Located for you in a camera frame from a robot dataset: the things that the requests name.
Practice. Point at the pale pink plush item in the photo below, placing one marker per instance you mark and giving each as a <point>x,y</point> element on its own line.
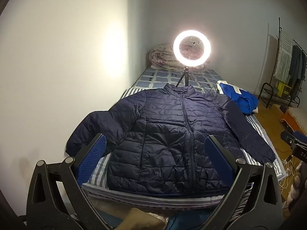
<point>294,184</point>

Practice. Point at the yellow box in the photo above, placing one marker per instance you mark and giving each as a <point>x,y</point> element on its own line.
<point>283,89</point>

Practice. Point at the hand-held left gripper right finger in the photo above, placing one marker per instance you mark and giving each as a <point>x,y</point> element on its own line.
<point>219,163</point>

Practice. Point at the folded floral quilt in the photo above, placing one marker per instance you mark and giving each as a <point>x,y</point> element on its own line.
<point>161,57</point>

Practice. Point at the striped hanging towel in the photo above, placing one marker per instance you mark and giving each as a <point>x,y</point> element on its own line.
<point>284,52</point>

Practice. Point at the blue cloth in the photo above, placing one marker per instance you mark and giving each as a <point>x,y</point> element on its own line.
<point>184,224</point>

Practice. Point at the orange stool with cushion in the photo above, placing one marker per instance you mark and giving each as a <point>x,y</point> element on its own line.
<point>297,118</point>

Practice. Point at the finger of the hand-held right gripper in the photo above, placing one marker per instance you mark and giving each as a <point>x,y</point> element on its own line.
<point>287,137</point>
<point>301,135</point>

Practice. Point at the blue and white garment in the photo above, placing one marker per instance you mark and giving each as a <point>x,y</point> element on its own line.
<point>244,100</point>

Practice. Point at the black tripod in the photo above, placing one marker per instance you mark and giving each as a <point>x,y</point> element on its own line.
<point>185,76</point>

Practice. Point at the blue checkered bed mat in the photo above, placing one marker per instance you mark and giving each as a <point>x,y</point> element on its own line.
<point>158,77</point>

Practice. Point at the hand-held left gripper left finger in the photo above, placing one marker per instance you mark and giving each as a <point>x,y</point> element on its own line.
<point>97,158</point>

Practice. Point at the tan cloth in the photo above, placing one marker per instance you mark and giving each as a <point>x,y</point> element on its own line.
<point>141,218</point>

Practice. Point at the dark hanging garments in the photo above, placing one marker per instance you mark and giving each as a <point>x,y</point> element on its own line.
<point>297,64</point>

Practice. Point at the striped bed sheet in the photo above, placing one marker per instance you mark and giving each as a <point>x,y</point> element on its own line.
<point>258,129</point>

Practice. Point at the navy puffer jacket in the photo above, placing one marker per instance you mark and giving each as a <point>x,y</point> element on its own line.
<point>168,129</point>

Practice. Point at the black clothes rack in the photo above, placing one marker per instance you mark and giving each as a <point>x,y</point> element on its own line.
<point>263,88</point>

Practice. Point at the phone holder clamp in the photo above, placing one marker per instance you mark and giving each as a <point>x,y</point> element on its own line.
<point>195,41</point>

